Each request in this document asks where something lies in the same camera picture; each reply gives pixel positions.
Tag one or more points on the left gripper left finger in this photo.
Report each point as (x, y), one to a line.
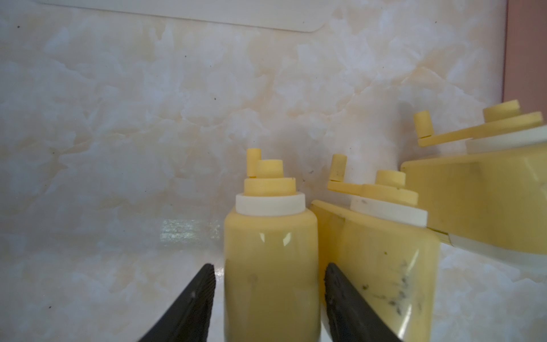
(188, 318)

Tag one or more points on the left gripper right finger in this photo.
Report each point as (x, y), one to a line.
(350, 317)

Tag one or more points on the yellow sharpener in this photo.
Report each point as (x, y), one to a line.
(271, 250)
(491, 200)
(382, 245)

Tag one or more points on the pink storage tray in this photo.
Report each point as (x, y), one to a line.
(525, 55)

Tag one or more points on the white storage tray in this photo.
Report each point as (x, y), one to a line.
(289, 15)

